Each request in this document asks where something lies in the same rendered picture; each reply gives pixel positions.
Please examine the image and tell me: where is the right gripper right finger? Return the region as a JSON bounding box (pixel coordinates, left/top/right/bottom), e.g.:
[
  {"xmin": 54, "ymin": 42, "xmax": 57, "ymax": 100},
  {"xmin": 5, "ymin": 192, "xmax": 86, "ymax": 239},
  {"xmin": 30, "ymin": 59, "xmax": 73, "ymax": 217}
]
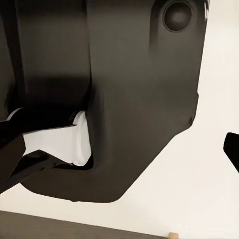
[{"xmin": 223, "ymin": 132, "xmax": 239, "ymax": 173}]

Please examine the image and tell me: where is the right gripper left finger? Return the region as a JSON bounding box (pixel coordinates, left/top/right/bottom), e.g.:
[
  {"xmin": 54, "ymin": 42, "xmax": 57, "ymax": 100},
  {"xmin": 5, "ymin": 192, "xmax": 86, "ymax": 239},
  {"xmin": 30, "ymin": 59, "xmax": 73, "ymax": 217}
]
[{"xmin": 0, "ymin": 132, "xmax": 26, "ymax": 192}]

